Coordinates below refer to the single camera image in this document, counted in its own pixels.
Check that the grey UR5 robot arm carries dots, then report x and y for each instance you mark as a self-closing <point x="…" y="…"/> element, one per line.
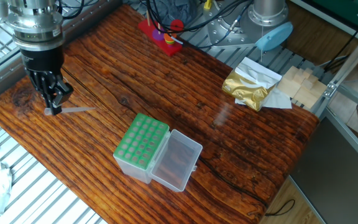
<point x="36" y="21"/>

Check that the purple toy disc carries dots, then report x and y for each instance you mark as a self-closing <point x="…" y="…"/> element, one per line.
<point x="157" y="35"/>

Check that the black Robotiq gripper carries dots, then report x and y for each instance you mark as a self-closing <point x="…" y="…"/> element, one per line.
<point x="42" y="60"/>

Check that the white paper under bag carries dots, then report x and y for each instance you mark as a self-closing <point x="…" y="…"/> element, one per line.
<point x="278" y="99"/>

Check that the orange green stacked rings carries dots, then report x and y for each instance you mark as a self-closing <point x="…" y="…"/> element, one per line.
<point x="169" y="40"/>

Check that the grey cloth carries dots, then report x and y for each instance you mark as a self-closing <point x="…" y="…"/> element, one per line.
<point x="179" y="11"/>

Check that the red toy disc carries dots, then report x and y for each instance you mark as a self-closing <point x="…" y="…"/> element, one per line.
<point x="177" y="25"/>

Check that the clear tip box green rack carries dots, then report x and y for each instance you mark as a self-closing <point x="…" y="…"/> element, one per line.
<point x="141" y="143"/>

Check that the clear large pipette tip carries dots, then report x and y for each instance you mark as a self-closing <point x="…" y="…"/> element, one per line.
<point x="76" y="109"/>

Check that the gold foil bag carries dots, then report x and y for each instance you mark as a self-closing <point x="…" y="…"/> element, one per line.
<point x="244" y="88"/>

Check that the wooden block puzzle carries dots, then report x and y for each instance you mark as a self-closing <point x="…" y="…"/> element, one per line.
<point x="300" y="87"/>

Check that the aluminium frame structure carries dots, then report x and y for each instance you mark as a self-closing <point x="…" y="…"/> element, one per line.
<point x="353" y="49"/>

